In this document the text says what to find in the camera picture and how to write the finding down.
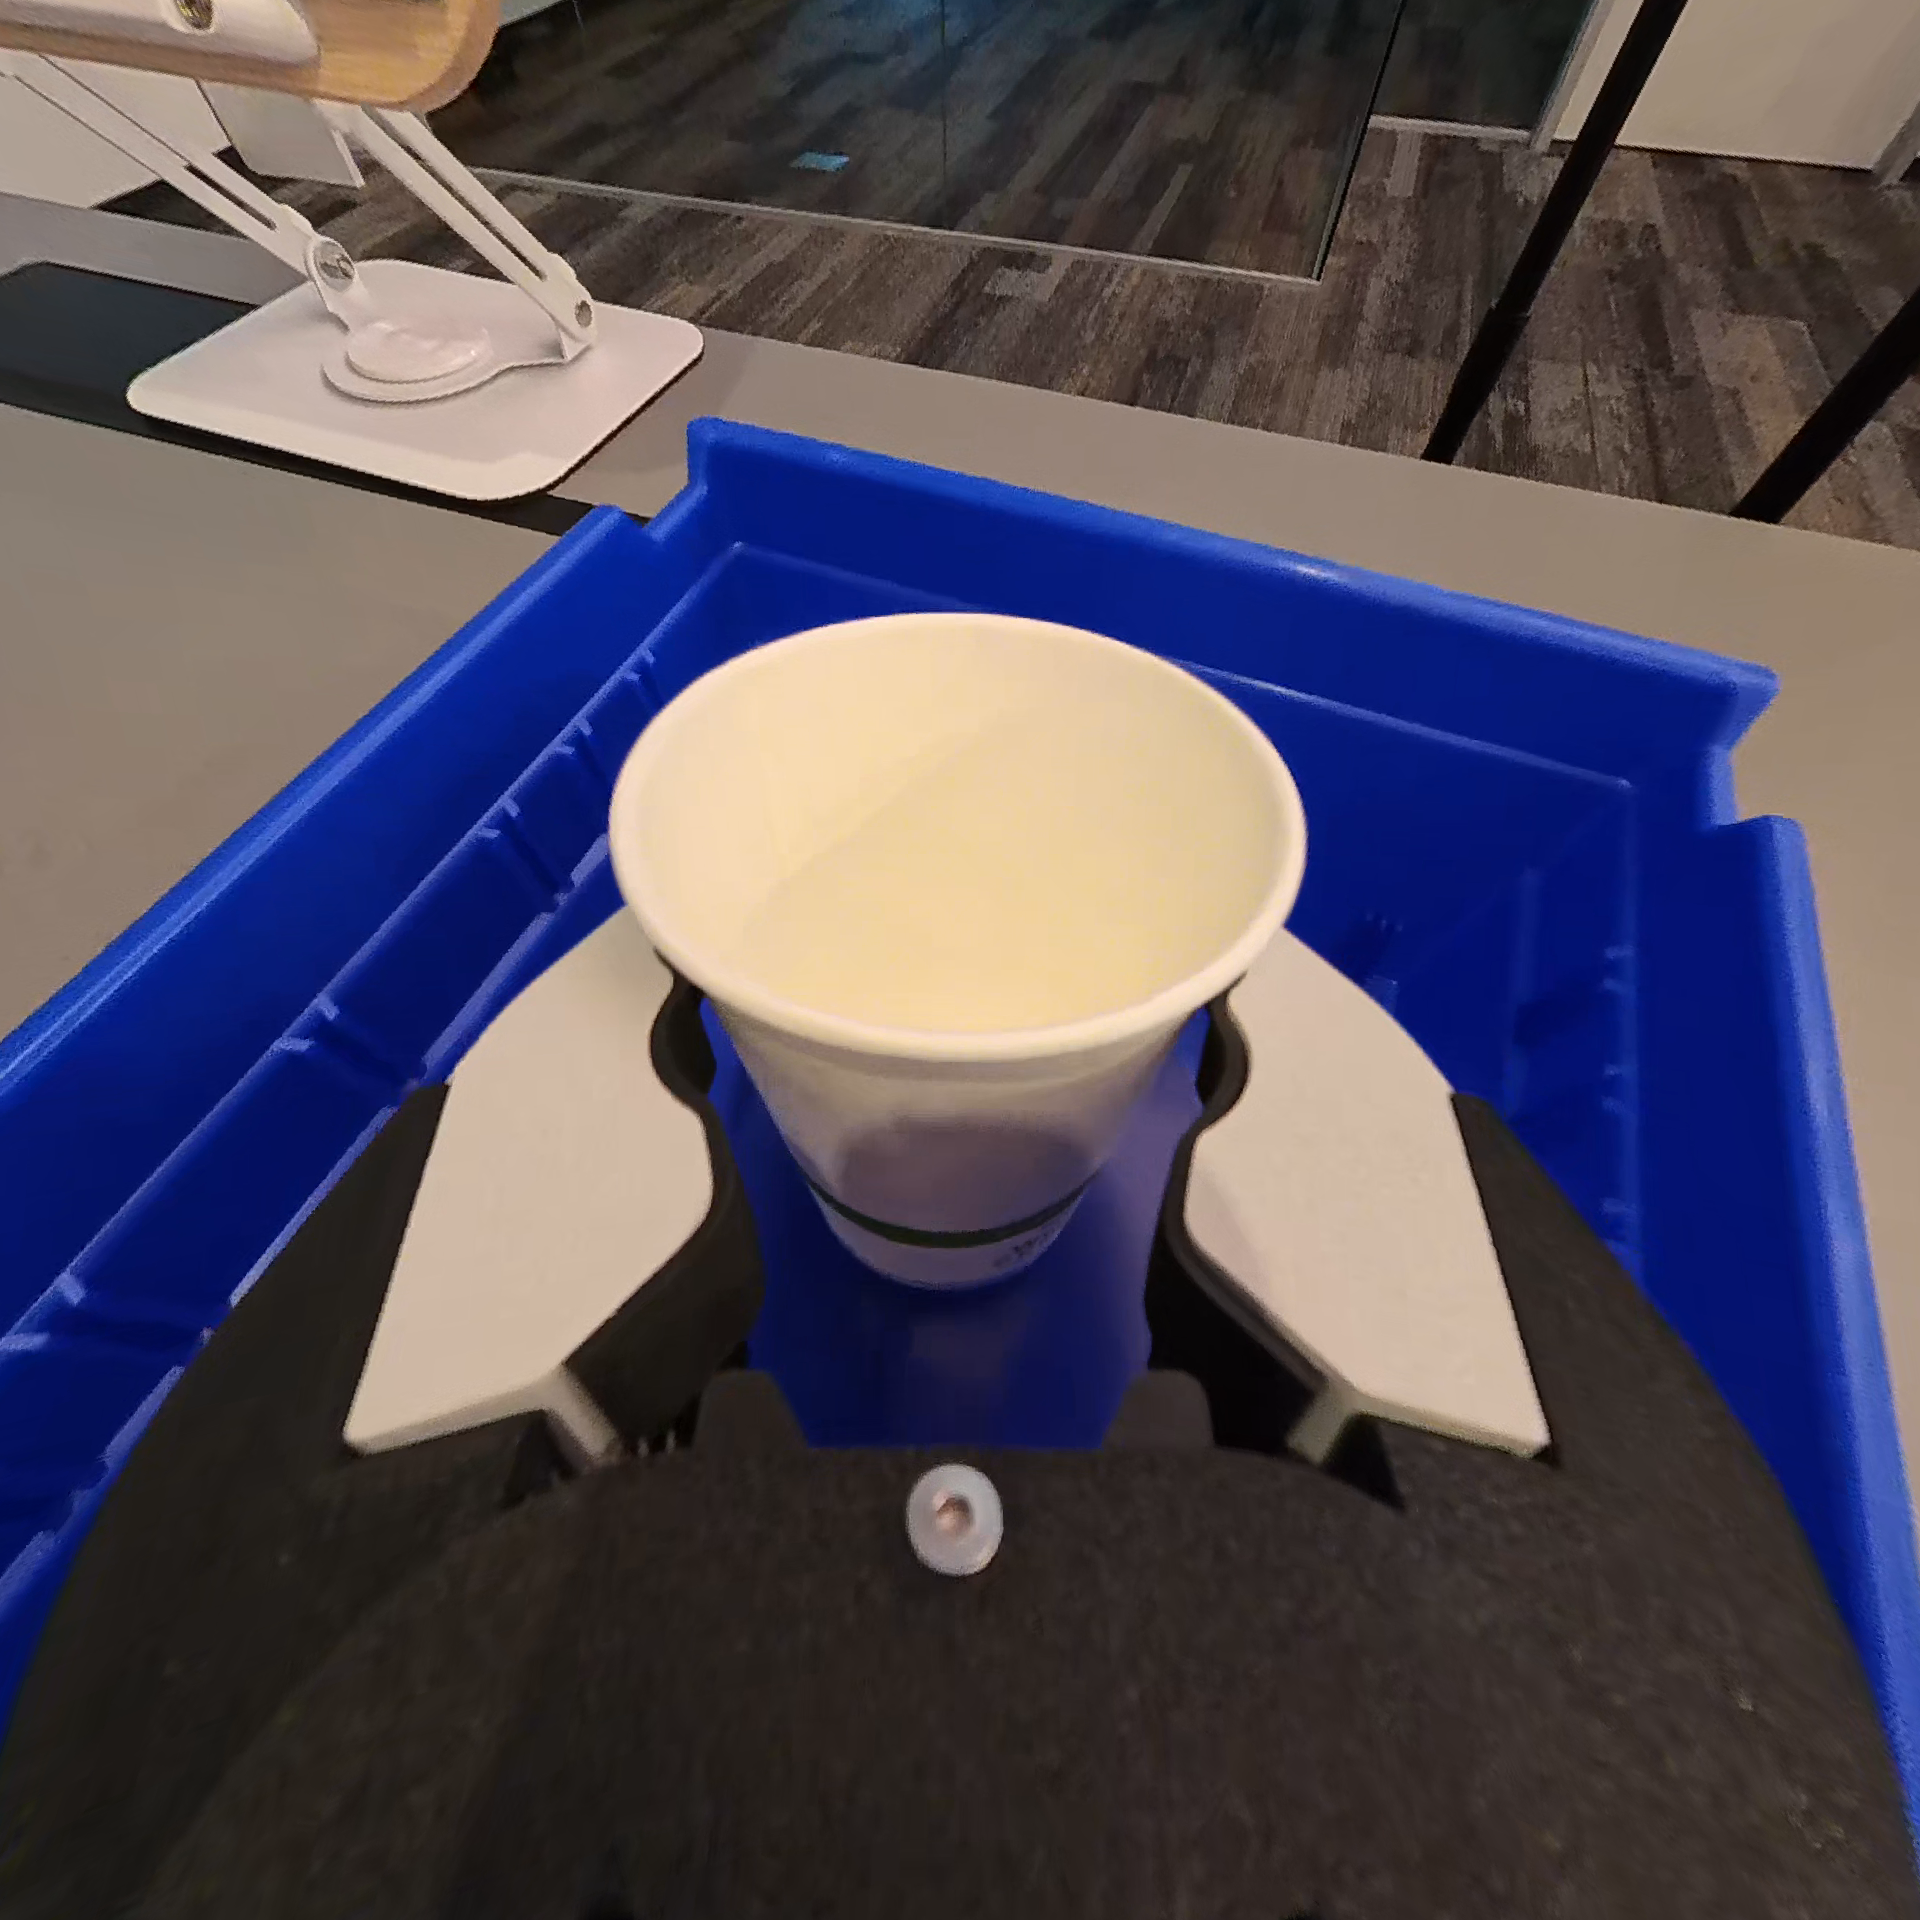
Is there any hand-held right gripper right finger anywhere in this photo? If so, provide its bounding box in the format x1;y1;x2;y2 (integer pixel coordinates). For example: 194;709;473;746
1149;931;1555;1467

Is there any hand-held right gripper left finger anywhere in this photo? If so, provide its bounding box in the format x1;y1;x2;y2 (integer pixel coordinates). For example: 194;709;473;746
347;918;761;1464

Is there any blue plastic bin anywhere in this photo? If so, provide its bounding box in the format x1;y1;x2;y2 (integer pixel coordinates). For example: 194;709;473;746
0;414;1920;1768

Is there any white paper cup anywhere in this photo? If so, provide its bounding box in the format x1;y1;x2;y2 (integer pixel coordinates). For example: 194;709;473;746
610;618;1309;1293

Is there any black flat mat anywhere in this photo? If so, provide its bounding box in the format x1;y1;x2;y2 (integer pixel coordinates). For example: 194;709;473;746
0;257;601;540

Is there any white mount plate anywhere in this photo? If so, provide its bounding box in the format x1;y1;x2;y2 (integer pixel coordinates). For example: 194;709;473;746
128;61;709;504

